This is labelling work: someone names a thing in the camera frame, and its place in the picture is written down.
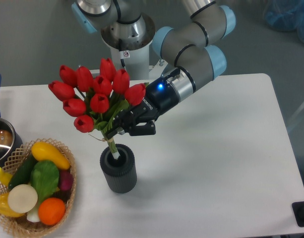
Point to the woven wicker basket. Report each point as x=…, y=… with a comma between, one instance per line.
x=20, y=227

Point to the dark green cucumber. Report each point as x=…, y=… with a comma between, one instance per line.
x=23, y=173

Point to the blue plastic bag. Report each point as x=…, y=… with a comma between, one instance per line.
x=285, y=16

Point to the red tulip bouquet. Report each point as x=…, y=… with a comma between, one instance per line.
x=94, y=102

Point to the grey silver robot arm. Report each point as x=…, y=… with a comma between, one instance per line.
x=190, y=52

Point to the white round radish slice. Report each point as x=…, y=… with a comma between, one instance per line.
x=22, y=198

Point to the white metal base frame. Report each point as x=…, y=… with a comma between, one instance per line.
x=154, y=71

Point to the blue handled saucepan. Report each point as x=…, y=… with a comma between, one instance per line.
x=9, y=139

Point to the dark grey ribbed vase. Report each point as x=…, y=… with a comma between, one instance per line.
x=120, y=173

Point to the green lettuce leaf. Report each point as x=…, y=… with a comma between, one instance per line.
x=44, y=179

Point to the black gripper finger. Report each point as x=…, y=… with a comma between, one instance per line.
x=142, y=130
x=124, y=122

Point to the yellow squash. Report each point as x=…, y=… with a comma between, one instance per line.
x=44, y=151

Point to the yellow bell pepper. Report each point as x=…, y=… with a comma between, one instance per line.
x=5, y=208

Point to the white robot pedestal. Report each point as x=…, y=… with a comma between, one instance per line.
x=130, y=43

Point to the black device at table edge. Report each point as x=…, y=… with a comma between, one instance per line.
x=298, y=209

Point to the orange fruit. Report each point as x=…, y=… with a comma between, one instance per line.
x=51, y=211

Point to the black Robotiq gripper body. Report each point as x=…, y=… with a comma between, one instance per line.
x=160, y=97

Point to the purple red onion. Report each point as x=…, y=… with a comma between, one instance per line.
x=65, y=181

